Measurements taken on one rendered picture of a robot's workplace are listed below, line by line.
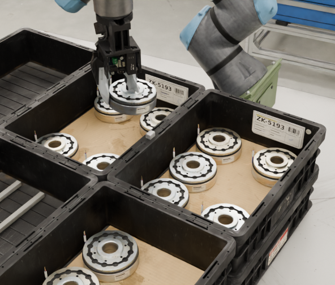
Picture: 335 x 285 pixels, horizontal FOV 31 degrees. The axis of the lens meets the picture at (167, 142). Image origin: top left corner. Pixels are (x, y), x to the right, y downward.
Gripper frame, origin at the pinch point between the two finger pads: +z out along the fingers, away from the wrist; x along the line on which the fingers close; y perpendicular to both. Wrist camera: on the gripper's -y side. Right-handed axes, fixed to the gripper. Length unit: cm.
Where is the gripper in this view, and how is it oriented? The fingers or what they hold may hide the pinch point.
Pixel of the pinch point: (117, 94)
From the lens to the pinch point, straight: 130.8
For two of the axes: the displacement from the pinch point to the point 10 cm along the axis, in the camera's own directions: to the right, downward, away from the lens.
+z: 0.1, 8.0, 6.0
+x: 9.5, -2.1, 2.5
